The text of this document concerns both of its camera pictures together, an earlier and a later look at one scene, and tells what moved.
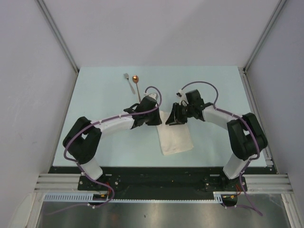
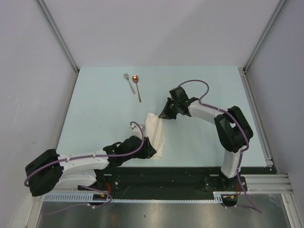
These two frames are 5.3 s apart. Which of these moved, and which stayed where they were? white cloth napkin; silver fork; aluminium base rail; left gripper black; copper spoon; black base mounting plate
Moved: white cloth napkin; left gripper black
Stayed: black base mounting plate; silver fork; aluminium base rail; copper spoon
